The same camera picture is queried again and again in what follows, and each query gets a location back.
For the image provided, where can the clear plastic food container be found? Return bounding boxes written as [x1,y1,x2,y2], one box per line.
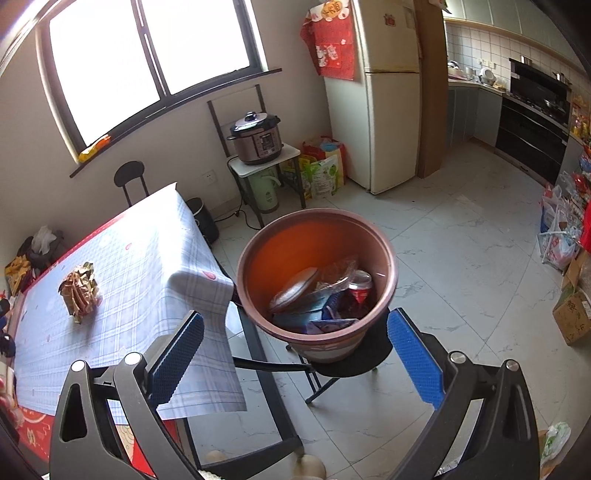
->
[315,255,359,295]

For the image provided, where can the brown plastic trash bucket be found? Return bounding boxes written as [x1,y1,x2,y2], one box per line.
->
[236,208,399,364]

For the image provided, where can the black kitchen stove unit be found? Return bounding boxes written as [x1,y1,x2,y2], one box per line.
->
[495,59,571,184]

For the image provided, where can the black round stool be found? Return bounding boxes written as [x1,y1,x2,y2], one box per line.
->
[230,313,395,406]

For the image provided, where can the plaid blue tablecloth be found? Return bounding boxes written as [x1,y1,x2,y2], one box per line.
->
[14,184,246,420]

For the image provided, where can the crumpled brown paper wrapper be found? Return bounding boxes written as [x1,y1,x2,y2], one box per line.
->
[58,262,101,324]

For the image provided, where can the green white plastic bag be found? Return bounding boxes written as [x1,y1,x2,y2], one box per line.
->
[540,422,572,467]

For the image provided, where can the open cardboard box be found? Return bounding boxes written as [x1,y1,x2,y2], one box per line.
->
[552,250,590,346]

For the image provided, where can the white plastic shopping bag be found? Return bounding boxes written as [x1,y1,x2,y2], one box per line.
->
[537,186,582,271]

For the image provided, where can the black high-back chair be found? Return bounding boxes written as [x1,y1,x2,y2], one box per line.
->
[113,160,150,207]

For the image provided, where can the green electric kettle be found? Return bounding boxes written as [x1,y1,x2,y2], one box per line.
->
[249,168,280,214]

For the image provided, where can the green printed shopping bag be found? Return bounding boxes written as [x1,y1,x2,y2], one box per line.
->
[297,136,346,200]

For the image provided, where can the yellow snack bag on sill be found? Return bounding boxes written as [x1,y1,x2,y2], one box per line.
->
[78,134,111,164]

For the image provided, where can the small white side table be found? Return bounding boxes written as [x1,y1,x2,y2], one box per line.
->
[228,144,307,228]

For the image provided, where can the silver electric pressure cooker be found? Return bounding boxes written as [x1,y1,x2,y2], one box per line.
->
[226,111,283,165]

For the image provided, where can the cream two-door refrigerator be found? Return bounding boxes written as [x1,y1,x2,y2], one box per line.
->
[325,1,421,195]

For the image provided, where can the red cloth on refrigerator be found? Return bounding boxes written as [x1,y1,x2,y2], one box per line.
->
[300,0,356,81]

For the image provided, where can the black window frame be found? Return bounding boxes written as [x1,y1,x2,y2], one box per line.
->
[36,1,274,172]

